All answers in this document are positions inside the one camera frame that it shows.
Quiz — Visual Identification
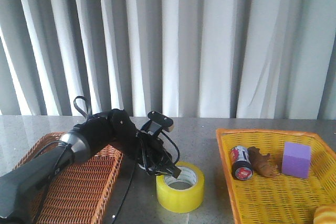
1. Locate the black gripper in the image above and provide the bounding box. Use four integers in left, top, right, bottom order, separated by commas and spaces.
136, 132, 181, 178

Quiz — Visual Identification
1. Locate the yellow packing tape roll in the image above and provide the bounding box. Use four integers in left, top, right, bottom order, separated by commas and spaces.
156, 161, 205, 213

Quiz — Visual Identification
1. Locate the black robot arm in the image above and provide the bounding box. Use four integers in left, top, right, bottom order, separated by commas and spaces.
1, 109, 181, 223

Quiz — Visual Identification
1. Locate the red white black can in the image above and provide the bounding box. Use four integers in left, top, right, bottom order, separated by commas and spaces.
230, 145, 253, 180

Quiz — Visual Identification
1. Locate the brown toy animal figure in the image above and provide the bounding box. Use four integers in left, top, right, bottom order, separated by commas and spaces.
248, 146, 280, 178

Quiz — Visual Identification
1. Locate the brown wicker basket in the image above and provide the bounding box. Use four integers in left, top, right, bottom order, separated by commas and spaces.
14, 132, 123, 223

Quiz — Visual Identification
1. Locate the yellow plastic basket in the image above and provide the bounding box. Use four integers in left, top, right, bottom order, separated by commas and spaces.
216, 129, 335, 223

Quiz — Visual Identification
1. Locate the purple foam cube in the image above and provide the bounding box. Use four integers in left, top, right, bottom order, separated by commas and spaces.
281, 142, 311, 179

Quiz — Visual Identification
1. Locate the grey pleated curtain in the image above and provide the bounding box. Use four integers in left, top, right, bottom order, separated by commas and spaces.
1, 0, 335, 119

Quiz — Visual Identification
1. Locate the yellow bread toy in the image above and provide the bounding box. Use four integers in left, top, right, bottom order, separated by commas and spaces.
313, 203, 336, 224

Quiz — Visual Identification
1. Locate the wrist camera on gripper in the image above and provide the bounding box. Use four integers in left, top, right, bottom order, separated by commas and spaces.
141, 111, 174, 137

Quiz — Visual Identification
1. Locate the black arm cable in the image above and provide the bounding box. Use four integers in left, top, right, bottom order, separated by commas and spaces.
34, 95, 181, 224

